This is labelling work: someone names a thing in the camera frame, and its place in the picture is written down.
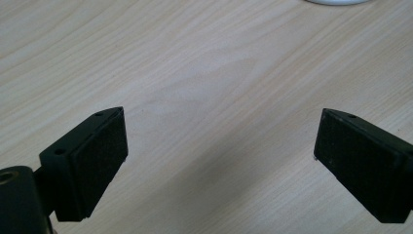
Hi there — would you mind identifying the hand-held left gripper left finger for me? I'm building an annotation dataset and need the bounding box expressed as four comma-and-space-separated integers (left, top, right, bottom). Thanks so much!
34, 106, 130, 223

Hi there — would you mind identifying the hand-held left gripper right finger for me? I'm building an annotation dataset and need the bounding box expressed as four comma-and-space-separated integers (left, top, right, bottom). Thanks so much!
313, 107, 413, 224

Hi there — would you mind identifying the white round plate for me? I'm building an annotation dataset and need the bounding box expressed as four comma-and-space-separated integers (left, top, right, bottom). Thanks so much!
304, 0, 371, 7

